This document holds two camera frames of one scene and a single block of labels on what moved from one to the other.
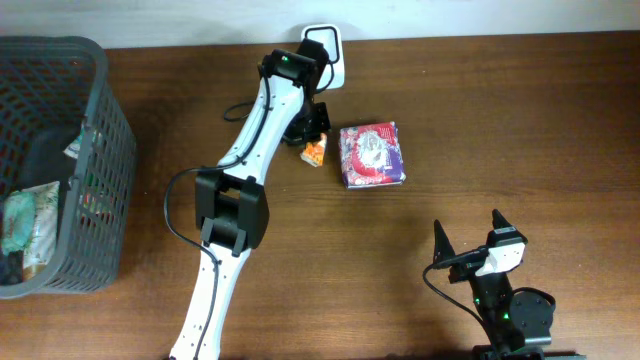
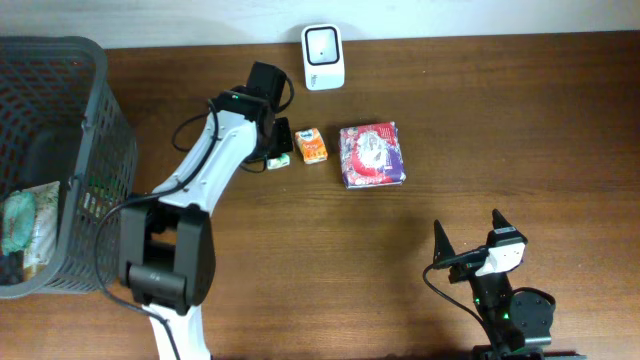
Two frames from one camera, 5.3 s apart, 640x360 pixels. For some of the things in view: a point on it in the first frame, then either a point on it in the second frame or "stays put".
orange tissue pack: x=313 y=152 stays put
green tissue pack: x=74 y=147 → x=275 y=163
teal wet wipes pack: x=19 y=221 stays put
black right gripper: x=443 y=246 stays put
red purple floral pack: x=371 y=155 stays put
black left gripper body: x=307 y=121 → x=281 y=137
